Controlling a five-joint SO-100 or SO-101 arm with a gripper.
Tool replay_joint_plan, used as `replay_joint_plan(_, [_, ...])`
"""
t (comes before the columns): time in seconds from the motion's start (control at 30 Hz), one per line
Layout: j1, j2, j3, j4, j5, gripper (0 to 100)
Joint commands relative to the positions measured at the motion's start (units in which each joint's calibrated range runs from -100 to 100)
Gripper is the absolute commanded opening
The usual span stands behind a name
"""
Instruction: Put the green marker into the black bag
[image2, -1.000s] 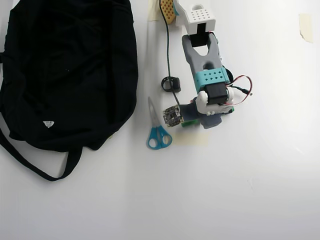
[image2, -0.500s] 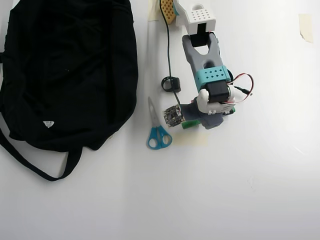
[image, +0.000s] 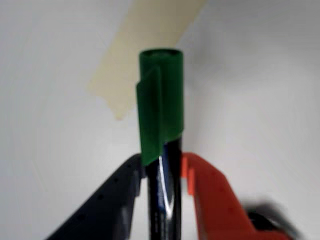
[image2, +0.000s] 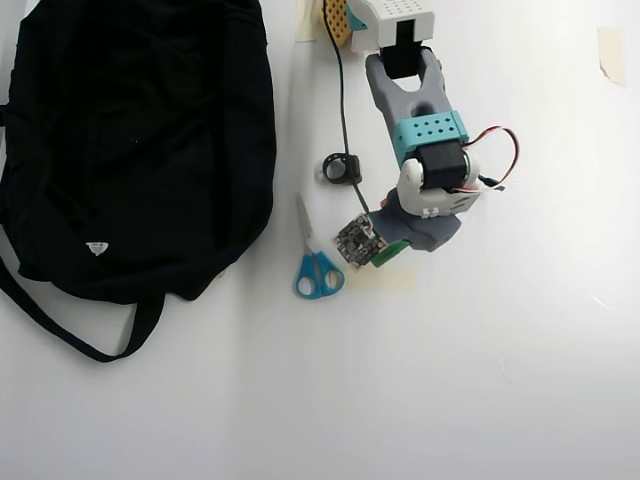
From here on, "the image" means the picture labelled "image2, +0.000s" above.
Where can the bare camera circuit board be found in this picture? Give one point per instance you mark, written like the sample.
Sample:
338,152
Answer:
360,242

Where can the green marker with black barrel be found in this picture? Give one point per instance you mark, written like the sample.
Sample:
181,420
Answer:
390,254

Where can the long beige tape strip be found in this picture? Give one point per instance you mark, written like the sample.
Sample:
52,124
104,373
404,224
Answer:
395,281

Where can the beige tape piece by base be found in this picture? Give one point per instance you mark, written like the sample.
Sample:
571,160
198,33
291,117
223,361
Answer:
304,25

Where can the beige tape piece torn corner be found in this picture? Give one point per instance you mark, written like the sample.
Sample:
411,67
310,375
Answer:
612,50

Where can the black fabric bag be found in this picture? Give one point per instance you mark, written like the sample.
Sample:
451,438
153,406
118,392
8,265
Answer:
140,150

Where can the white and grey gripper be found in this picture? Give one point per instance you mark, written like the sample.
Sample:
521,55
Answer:
434,237

